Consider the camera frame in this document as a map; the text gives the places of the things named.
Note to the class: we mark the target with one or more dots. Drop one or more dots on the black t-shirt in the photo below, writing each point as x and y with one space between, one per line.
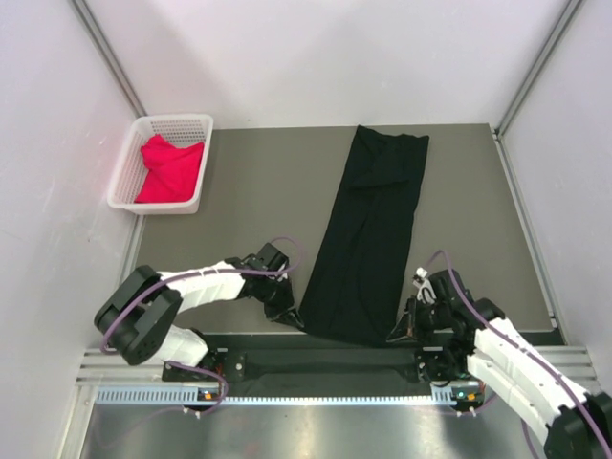
356 284

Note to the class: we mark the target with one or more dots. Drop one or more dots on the white perforated plastic basket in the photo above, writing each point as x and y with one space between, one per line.
181 130

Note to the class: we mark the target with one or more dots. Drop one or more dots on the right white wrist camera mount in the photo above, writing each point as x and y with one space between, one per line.
425 292

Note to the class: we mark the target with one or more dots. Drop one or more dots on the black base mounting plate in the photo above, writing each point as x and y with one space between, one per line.
293 365

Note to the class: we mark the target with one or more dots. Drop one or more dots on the crumpled red t-shirt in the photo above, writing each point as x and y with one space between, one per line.
172 172

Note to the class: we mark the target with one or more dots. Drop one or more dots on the aluminium frame rail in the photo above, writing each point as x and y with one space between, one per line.
96 367

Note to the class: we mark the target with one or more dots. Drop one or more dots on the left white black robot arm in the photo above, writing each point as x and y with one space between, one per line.
137 320

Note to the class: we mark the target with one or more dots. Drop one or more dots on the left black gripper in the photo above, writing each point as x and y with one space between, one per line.
282 312

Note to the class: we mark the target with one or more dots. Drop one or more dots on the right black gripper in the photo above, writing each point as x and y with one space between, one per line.
409 321

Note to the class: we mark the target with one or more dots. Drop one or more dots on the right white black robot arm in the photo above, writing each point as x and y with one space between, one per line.
466 340

